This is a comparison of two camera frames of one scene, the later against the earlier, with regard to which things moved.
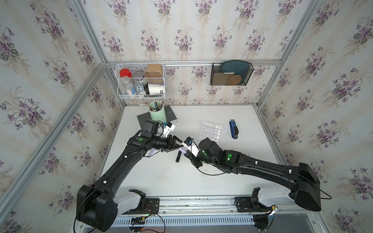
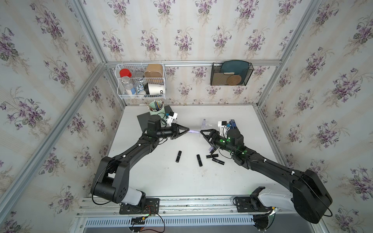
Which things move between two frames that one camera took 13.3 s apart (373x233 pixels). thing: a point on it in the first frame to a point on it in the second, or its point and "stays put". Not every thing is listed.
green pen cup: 157,111 stays put
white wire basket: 141,81 stays put
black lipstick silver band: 178,158 stays put
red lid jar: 125,72 stays put
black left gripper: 173,143 to 175,130
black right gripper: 192,158 to 213,133
